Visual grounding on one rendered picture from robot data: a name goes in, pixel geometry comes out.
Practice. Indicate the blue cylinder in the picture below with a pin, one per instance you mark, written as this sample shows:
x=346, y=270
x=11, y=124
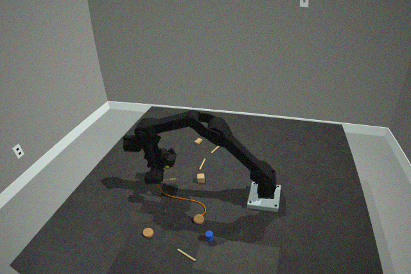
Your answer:
x=209, y=236

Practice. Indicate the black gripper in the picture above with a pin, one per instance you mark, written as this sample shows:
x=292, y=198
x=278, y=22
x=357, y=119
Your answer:
x=156, y=174

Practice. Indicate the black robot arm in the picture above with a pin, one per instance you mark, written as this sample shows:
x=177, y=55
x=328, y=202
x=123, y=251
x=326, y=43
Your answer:
x=218, y=132

